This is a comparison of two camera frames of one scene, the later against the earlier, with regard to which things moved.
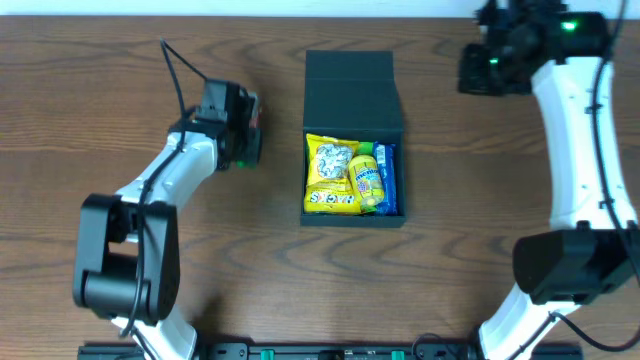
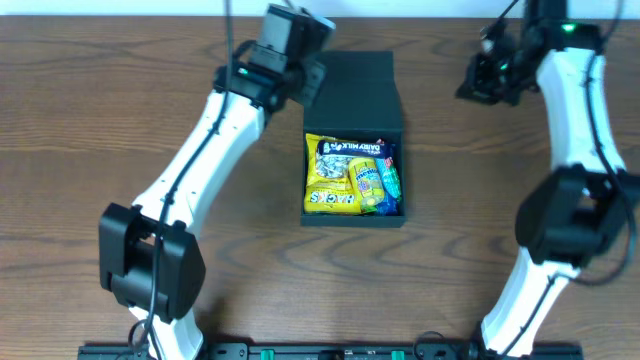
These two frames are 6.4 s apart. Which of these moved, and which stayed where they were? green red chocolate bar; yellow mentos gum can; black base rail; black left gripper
Moved: black left gripper; green red chocolate bar
Stayed: black base rail; yellow mentos gum can
